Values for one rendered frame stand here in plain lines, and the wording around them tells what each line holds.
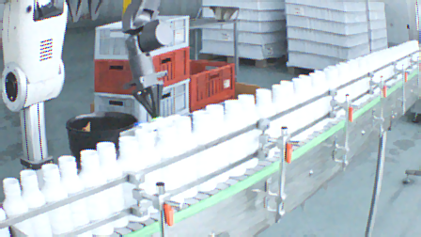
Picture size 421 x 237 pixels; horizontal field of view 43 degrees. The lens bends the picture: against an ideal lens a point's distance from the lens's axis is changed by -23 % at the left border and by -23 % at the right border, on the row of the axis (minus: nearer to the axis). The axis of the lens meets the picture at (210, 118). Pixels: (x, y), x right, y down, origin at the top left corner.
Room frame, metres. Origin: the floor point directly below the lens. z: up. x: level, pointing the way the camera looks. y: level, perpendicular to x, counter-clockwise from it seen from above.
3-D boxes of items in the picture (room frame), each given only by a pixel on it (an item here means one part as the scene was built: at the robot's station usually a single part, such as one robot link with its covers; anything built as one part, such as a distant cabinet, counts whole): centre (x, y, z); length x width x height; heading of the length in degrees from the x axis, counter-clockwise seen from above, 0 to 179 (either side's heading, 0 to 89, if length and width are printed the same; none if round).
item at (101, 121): (3.38, 0.60, 0.32); 0.45 x 0.45 x 0.64
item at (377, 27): (9.98, -2.53, 0.59); 1.25 x 1.03 x 1.17; 147
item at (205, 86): (4.86, 0.14, 0.55); 0.61 x 0.41 x 0.22; 149
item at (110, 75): (4.23, 0.45, 0.78); 0.61 x 0.41 x 0.22; 153
